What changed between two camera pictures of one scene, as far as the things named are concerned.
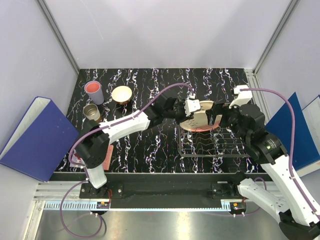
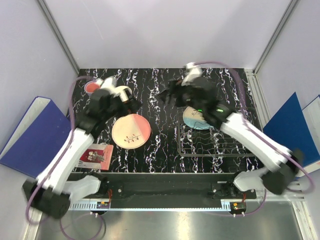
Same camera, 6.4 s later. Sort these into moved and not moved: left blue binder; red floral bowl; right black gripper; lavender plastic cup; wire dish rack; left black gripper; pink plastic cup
Moved: left black gripper; right black gripper
Not moved: red floral bowl; left blue binder; wire dish rack; lavender plastic cup; pink plastic cup
